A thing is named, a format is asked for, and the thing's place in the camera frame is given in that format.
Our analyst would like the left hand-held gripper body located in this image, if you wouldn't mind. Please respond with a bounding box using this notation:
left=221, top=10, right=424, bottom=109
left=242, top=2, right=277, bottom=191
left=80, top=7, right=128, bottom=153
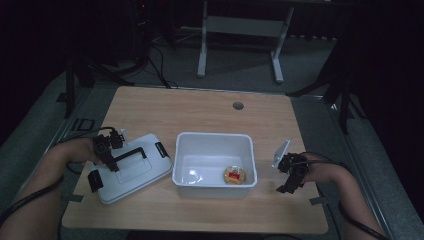
left=92, top=128, right=129, bottom=160

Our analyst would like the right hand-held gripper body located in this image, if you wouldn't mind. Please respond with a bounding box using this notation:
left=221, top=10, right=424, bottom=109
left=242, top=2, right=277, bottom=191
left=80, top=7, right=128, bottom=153
left=272, top=139, right=310, bottom=178

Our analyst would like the white lid with black handle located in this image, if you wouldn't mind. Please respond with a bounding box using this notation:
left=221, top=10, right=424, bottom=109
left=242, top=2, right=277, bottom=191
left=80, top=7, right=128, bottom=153
left=87, top=133, right=174, bottom=205

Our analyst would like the round yellow snack packet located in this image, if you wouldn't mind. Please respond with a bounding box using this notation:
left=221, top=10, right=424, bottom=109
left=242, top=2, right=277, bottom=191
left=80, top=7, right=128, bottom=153
left=223, top=164, right=247, bottom=185

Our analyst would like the white plastic storage box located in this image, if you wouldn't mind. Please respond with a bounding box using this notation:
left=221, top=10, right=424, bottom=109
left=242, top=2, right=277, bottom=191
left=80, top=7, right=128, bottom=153
left=171, top=131, right=258, bottom=200

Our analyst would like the person's right hand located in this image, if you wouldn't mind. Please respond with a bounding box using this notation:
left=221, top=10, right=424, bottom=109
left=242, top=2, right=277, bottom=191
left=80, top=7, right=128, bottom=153
left=301, top=152, right=336, bottom=184

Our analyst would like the person's left hand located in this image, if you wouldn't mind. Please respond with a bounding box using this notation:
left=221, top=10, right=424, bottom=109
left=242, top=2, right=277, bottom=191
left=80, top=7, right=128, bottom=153
left=65, top=137, right=102, bottom=166

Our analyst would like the black metal stand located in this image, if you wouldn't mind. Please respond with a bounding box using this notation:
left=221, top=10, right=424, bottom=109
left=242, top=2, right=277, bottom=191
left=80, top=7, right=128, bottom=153
left=64, top=54, right=149, bottom=119
left=286, top=19, right=368, bottom=135

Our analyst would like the dark equipment rack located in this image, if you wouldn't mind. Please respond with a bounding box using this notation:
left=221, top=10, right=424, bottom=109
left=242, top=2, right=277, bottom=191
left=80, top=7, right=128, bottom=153
left=131, top=0, right=156, bottom=63

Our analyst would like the white desk with metal legs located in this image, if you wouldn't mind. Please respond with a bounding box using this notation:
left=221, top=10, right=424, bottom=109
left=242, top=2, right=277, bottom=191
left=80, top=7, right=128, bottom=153
left=196, top=0, right=295, bottom=84

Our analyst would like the black floor cable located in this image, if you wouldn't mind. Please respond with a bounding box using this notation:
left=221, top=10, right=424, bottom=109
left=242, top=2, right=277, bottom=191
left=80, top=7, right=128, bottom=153
left=146, top=44, right=179, bottom=90

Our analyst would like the white hanging cable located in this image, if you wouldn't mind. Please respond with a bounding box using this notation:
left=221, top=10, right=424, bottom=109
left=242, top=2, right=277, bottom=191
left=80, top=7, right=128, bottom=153
left=178, top=28, right=204, bottom=44

